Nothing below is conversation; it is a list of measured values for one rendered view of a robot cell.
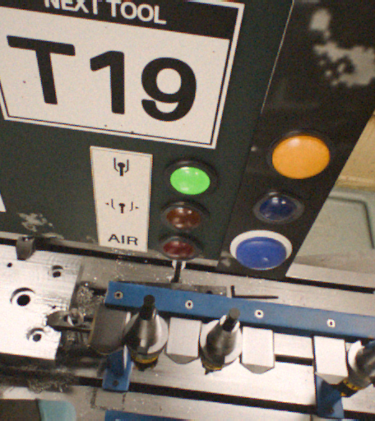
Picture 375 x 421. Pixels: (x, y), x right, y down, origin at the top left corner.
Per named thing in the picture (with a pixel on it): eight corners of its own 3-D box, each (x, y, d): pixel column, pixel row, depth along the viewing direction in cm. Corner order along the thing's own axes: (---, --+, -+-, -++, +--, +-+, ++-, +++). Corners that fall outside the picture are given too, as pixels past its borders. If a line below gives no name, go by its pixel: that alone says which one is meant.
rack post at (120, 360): (127, 392, 93) (127, 334, 69) (101, 389, 92) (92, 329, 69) (136, 344, 99) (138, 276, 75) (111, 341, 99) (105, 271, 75)
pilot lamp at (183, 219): (201, 236, 26) (206, 212, 25) (162, 230, 26) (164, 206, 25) (201, 227, 27) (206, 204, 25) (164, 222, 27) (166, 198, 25)
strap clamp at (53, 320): (113, 353, 97) (110, 323, 85) (50, 344, 97) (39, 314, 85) (115, 338, 99) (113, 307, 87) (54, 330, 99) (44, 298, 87)
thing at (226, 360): (241, 331, 71) (244, 325, 69) (237, 371, 67) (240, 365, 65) (201, 323, 71) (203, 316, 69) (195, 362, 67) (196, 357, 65)
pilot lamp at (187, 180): (208, 201, 24) (215, 172, 22) (166, 195, 24) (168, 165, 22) (209, 191, 24) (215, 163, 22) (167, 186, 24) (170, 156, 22)
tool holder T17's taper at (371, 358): (380, 346, 69) (401, 328, 64) (388, 377, 66) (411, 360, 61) (351, 346, 69) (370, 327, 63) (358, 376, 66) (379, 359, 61)
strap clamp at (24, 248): (35, 281, 105) (24, 245, 94) (20, 279, 105) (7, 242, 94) (51, 234, 114) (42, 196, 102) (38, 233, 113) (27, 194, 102)
